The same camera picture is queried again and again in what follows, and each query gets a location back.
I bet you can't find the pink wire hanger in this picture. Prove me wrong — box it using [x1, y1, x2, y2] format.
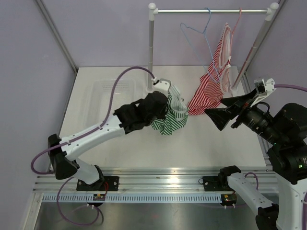
[230, 7, 242, 57]

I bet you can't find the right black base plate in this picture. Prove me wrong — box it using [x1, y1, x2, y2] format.
[202, 176, 223, 192]

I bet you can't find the aluminium mounting rail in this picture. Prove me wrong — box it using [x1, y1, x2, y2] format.
[32, 163, 278, 194]

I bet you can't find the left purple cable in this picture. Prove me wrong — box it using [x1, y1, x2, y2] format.
[30, 66, 156, 174]

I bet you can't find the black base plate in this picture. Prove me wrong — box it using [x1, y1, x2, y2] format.
[202, 176, 223, 192]
[76, 176, 119, 192]

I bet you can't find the white slotted cable duct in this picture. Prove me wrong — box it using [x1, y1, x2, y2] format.
[43, 193, 222, 203]

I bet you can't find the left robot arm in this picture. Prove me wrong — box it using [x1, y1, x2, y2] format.
[48, 92, 168, 191]

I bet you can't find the silver clothes rack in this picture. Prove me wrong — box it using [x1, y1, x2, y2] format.
[148, 2, 280, 92]

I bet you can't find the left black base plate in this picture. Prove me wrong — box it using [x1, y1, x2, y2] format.
[76, 176, 119, 192]

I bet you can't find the green striped tank top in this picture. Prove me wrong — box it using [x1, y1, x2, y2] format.
[151, 85, 189, 136]

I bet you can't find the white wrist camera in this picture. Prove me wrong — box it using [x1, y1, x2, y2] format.
[153, 79, 171, 94]
[250, 78, 275, 107]

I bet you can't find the clear plastic basket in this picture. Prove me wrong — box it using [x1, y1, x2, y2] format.
[81, 78, 144, 128]

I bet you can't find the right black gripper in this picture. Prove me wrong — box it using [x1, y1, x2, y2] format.
[205, 87, 285, 145]

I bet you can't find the blue wire hanger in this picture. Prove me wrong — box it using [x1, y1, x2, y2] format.
[180, 8, 213, 68]

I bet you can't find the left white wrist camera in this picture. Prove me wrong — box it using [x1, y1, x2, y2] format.
[153, 79, 171, 94]

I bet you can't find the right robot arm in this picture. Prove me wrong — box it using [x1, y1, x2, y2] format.
[205, 91, 307, 230]

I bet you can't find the red striped tank top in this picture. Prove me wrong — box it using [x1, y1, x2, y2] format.
[188, 23, 231, 115]

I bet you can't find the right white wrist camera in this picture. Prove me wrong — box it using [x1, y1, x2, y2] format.
[250, 78, 275, 107]

